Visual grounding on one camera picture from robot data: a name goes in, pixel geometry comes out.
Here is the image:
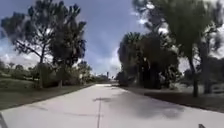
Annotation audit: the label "tall dark tree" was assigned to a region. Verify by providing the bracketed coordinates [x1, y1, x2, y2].
[132, 0, 224, 98]
[0, 0, 88, 89]

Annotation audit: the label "low bushes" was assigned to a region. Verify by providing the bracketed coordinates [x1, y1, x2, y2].
[0, 59, 109, 88]

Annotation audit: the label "pale concrete path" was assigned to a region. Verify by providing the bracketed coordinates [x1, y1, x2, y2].
[0, 83, 224, 128]

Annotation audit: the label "grass verge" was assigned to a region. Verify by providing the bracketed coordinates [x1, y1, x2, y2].
[0, 77, 96, 111]
[114, 83, 224, 114]

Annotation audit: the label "clump of palm trees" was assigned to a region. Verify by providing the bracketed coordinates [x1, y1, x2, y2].
[115, 31, 183, 90]

